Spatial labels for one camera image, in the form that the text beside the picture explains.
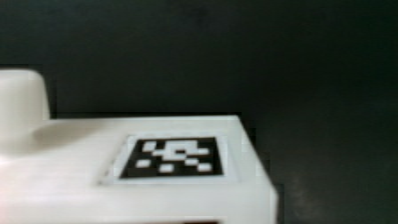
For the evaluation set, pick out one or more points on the white drawer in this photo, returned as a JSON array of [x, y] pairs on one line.
[[122, 170]]

